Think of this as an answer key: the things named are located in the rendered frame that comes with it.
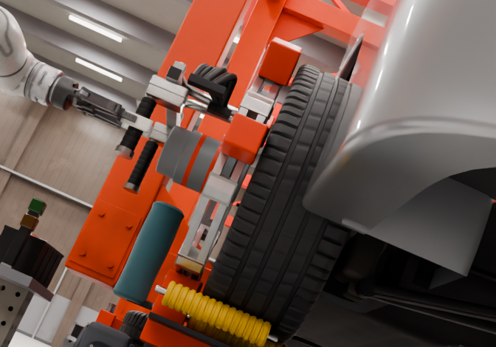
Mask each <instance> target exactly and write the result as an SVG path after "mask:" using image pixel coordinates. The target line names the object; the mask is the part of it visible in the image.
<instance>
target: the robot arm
mask: <svg viewBox="0 0 496 347"><path fill-rule="evenodd" d="M78 87H79V83H78V82H77V81H76V80H74V79H72V78H69V77H67V76H63V72H62V71H61V70H59V69H56V68H54V67H52V66H49V65H47V64H45V63H42V62H40V61H38V60H37V59H35V58H34V57H33V55H32V53H31V52H29V51H28V50H27V49H26V43H25V40H24V36H23V33H22V31H21V28H20V26H19V25H18V22H17V21H16V20H15V18H14V17H13V16H12V14H11V13H10V12H8V11H7V10H6V9H4V8H3V7H1V6H0V90H1V91H3V92H6V93H8V94H11V95H18V96H22V97H26V98H27V99H29V100H33V101H35V102H37V103H40V104H42V105H44V106H50V105H51V104H52V106H54V107H57V108H59V109H62V110H64V111H66V110H68V109H69V107H70V106H74V107H76V108H77V110H79V111H81V112H83V115H84V116H87V117H92V118H94V119H96V120H99V121H101V122H104V123H107V124H109V125H110V126H114V127H116V128H121V127H122V128H125V129H127V130H128V126H132V127H135V128H137V129H139V130H141V131H143V133H142V135H141V136H143V137H145V138H148V139H149V137H150V135H151V133H152V131H153V129H154V127H153V126H152V125H153V123H154V122H153V120H149V119H148V118H145V117H143V116H140V115H138V114H135V113H133V112H131V111H129V110H126V109H124V108H122V105H121V104H120V103H117V102H114V101H113V100H110V99H108V98H106V97H104V96H102V95H99V94H97V93H95V92H92V91H91V90H89V89H87V88H86V87H84V86H82V87H81V89H80V90H79V89H78Z"/></svg>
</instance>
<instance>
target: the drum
mask: <svg viewBox="0 0 496 347"><path fill-rule="evenodd" d="M222 143H223V142H221V141H219V140H216V139H214V138H212V137H209V136H207V135H206V134H202V133H200V132H198V131H193V132H192V131H189V130H187V129H185V128H182V127H180V126H174V127H173V129H172V130H171V132H170V134H169V136H168V138H167V140H166V141H165V143H164V146H163V149H162V152H161V154H160V156H159V159H158V160H157V165H156V172H157V173H160V174H162V175H165V176H167V177H170V178H171V179H173V182H175V183H177V184H179V185H182V186H184V187H186V188H189V189H191V190H194V191H196V192H198V193H202V191H203V188H204V185H205V183H206V181H207V178H208V176H209V174H210V172H211V171H212V170H213V168H214V166H215V164H216V161H217V159H218V157H219V154H220V153H221V147H222V145H221V144H222ZM237 162H238V159H235V158H233V157H230V156H229V157H228V159H227V161H226V164H225V166H224V169H223V171H222V172H221V174H223V175H225V176H228V177H229V178H230V177H231V176H232V174H233V171H234V169H235V166H236V164H237ZM249 166H250V165H249V164H246V165H245V167H244V170H243V172H242V175H241V177H240V179H239V184H238V187H237V189H236V192H235V194H234V197H233V198H232V201H231V202H234V201H235V199H236V196H237V195H238V192H239V190H240V188H241V185H242V183H243V181H244V178H245V176H246V174H247V171H248V169H249Z"/></svg>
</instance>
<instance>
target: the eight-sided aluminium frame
mask: <svg viewBox="0 0 496 347"><path fill-rule="evenodd" d="M265 84H266V85H267V86H271V89H270V90H269V93H268V95H267V96H266V97H265V96H263V95H260V94H258V93H259V91H260V92H261V91H262V89H264V87H265ZM281 88H282V86H281V85H280V84H278V83H275V82H273V81H270V80H268V79H266V78H263V77H261V76H259V75H258V76H257V77H256V79H255V81H254V82H253V84H252V85H251V87H250V89H248V90H247V92H246V94H245V96H244V99H243V100H242V102H241V105H240V107H239V109H238V113H239V114H242V115H244V116H247V117H249V118H252V119H253V120H257V121H258V122H260V123H263V124H267V122H268V120H269V119H270V117H271V115H272V112H273V110H274V108H275V105H276V103H277V101H278V99H277V98H278V95H279V92H280V89H281ZM228 157H229V156H228V155H226V154H223V153H222V152H221V153H220V154H219V157H218V159H217V161H216V164H215V166H214V168H213V170H212V171H211V172H210V174H209V176H208V178H207V181H206V183H205V185H204V188H203V191H202V192H201V199H200V202H199V205H198V207H197V209H196V212H195V215H194V217H193V220H192V222H191V224H190V228H189V230H188V232H187V235H186V237H185V241H184V242H183V244H182V246H181V248H180V250H179V252H178V255H177V257H176V261H175V264H174V265H175V266H176V272H178V273H181V274H185V275H188V276H190V277H191V278H192V279H194V280H196V281H200V280H201V278H202V275H203V272H204V270H205V266H206V263H207V261H208V259H209V257H210V254H211V252H212V251H213V248H214V246H216V244H217V242H218V239H219V237H220V235H221V232H222V230H223V229H224V223H225V221H226V219H227V216H228V214H229V212H230V209H231V207H232V205H233V202H231V201H232V199H233V197H234V194H235V192H236V189H237V187H238V184H239V179H240V177H241V175H242V172H243V170H244V167H245V165H246V163H245V162H242V161H240V160H239V161H238V162H237V164H236V166H235V169H234V171H233V173H232V176H231V177H230V178H229V177H228V176H225V175H223V174H221V172H222V171H223V169H224V166H225V164H226V161H227V159H228ZM217 202H218V203H220V204H219V206H218V209H217V211H216V214H215V216H214V219H213V220H212V219H211V218H210V217H211V216H212V214H213V211H214V209H215V207H216V204H217ZM208 204H209V205H208ZM205 211H206V212H205ZM200 240H202V241H204V243H203V246H202V248H201V249H198V248H197V246H198V244H199V242H200Z"/></svg>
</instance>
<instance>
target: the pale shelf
mask: <svg viewBox="0 0 496 347"><path fill-rule="evenodd" d="M0 278H1V279H3V280H6V281H8V282H10V283H12V284H15V285H17V286H20V287H22V288H24V289H27V290H29V291H30V292H31V293H33V294H34V296H36V297H38V298H41V299H43V300H46V301H48V302H51V300H52V298H53V296H54V294H53V293H52V292H50V291H49V290H48V289H47V288H46V287H44V286H43V285H41V284H40V283H39V282H37V281H36V280H35V279H34V278H32V277H30V276H28V275H25V274H23V273H21V272H19V271H16V270H14V269H11V268H9V267H6V266H5V265H3V264H0Z"/></svg>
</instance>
